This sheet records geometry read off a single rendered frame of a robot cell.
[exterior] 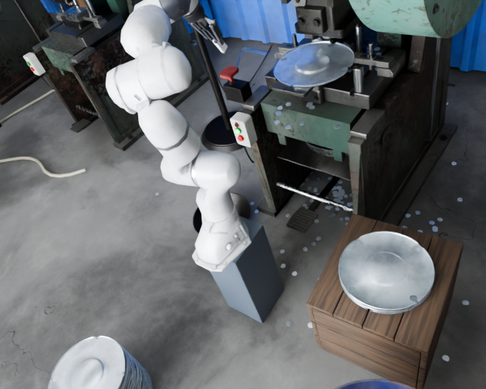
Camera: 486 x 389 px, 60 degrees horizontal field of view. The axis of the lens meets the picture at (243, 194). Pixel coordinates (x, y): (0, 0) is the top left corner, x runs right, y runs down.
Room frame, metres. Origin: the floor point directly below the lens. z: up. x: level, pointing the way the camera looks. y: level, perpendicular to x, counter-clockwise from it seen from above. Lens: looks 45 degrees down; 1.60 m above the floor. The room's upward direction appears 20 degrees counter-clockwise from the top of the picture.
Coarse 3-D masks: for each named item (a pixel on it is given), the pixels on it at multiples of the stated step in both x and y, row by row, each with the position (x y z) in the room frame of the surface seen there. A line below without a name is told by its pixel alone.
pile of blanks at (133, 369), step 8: (128, 360) 0.79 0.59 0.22; (136, 360) 0.84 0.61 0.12; (128, 368) 0.76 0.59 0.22; (136, 368) 0.79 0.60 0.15; (144, 368) 0.85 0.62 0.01; (128, 376) 0.73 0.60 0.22; (136, 376) 0.76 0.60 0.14; (144, 376) 0.79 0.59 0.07; (120, 384) 0.70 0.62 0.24; (128, 384) 0.71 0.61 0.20; (136, 384) 0.73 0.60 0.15; (144, 384) 0.75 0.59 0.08
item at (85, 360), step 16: (80, 352) 0.87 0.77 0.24; (96, 352) 0.85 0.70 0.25; (112, 352) 0.83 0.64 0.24; (64, 368) 0.83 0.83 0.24; (80, 368) 0.80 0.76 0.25; (96, 368) 0.78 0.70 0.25; (112, 368) 0.77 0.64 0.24; (64, 384) 0.77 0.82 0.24; (80, 384) 0.74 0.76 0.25; (96, 384) 0.72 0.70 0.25; (112, 384) 0.71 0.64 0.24
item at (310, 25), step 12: (300, 0) 1.38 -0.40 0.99; (312, 0) 1.36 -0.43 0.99; (324, 0) 1.32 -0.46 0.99; (348, 0) 1.36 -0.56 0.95; (300, 12) 1.37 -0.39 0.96; (312, 12) 1.33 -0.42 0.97; (324, 12) 1.31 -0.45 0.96; (336, 12) 1.32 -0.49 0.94; (348, 12) 1.36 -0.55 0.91; (300, 24) 1.36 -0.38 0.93; (312, 24) 1.33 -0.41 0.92; (324, 24) 1.31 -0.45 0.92; (336, 24) 1.31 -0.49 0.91
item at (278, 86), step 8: (272, 88) 1.28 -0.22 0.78; (280, 88) 1.26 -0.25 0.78; (288, 88) 1.24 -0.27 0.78; (296, 88) 1.22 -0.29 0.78; (304, 88) 1.21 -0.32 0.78; (312, 88) 1.20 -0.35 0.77; (320, 88) 1.27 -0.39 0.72; (304, 96) 1.18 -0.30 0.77; (312, 96) 1.29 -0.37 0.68; (320, 96) 1.27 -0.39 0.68
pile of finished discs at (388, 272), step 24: (360, 240) 0.83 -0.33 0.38; (384, 240) 0.80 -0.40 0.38; (408, 240) 0.77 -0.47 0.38; (360, 264) 0.74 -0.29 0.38; (384, 264) 0.71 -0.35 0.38; (408, 264) 0.68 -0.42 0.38; (432, 264) 0.65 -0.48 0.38; (360, 288) 0.66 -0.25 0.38; (384, 288) 0.63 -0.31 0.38; (408, 288) 0.61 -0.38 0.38; (384, 312) 0.57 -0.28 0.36
